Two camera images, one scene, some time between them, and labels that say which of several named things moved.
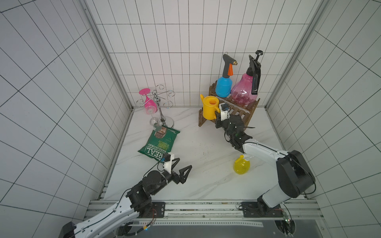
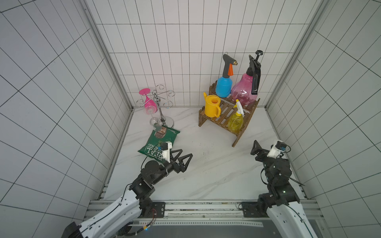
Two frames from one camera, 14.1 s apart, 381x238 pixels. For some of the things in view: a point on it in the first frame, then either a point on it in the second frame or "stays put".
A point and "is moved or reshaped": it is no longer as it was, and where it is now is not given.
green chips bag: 159,144 stays put
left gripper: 182,179 -> 181,167
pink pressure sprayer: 244,88 stays put
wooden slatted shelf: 245,112 stays put
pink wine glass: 151,105 stays put
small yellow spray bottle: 241,166 is moved or reshaped
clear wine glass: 154,121 stays put
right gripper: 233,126 -> 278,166
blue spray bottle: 223,85 stays put
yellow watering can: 210,106 is moved or reshaped
